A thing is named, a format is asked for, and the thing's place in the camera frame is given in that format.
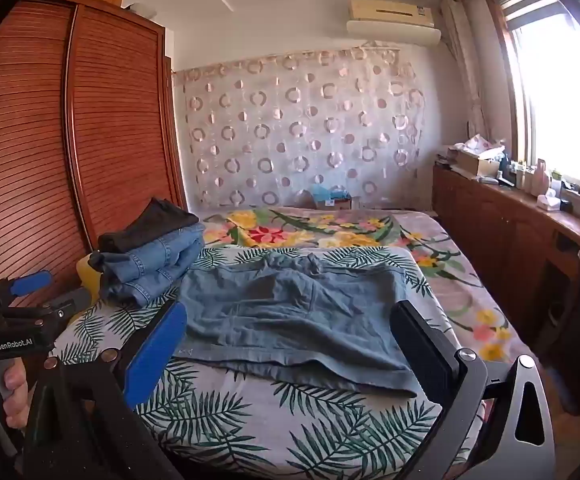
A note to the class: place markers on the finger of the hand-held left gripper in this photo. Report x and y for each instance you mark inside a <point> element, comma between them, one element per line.
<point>30,283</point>
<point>70,304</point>

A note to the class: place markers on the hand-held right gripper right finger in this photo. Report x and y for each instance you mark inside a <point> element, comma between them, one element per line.
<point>419,345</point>

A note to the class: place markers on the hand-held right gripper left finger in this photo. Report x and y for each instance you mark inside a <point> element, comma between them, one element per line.
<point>154,357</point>

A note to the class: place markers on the grey-blue sweater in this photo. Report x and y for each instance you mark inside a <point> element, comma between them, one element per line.
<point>295,310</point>

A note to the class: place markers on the folded black pants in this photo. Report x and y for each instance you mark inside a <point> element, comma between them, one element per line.
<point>150,222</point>

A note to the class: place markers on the person's left hand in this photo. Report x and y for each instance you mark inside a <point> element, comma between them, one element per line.
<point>14,395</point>

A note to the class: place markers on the yellow plastic object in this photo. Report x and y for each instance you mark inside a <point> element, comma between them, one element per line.
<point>89,275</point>

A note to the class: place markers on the folded blue jeans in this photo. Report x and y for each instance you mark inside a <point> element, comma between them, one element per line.
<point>140,287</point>
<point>155,250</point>

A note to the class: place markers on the wooden sideboard cabinet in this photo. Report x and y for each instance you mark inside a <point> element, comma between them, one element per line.
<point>494,240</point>

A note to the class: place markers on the leaf-print blanket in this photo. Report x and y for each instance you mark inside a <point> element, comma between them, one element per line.
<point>270,435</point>

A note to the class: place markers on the wooden slatted wardrobe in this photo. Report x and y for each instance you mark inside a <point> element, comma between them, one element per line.
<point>45,135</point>

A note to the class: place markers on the black chair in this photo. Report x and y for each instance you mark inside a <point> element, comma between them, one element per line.
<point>577,335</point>

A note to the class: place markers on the small cardboard box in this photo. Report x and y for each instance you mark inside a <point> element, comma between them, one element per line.
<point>337,204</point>

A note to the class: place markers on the floral blanket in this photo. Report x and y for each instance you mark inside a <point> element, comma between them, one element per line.
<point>290,232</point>

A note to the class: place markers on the light blue cloth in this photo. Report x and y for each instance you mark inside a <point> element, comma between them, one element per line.
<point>327,192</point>

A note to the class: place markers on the large cardboard box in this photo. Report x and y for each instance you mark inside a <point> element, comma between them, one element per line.
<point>477,164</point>

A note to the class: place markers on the white tissue box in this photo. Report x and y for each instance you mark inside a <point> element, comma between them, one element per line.
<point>549,202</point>

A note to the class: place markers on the pale pink bottle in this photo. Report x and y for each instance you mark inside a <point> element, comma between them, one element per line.
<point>541,177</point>

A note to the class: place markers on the pile of papers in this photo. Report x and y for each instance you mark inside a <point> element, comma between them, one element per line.
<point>477,142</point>

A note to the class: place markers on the circle-patterned curtain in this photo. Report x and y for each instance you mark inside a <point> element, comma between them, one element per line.
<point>295,125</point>

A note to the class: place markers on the beige window drape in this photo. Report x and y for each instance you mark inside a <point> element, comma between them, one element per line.
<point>462,60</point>

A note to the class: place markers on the window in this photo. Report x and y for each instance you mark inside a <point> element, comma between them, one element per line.
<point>554,85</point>

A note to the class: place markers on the white air conditioner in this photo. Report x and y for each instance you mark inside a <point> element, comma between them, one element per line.
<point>394,22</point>

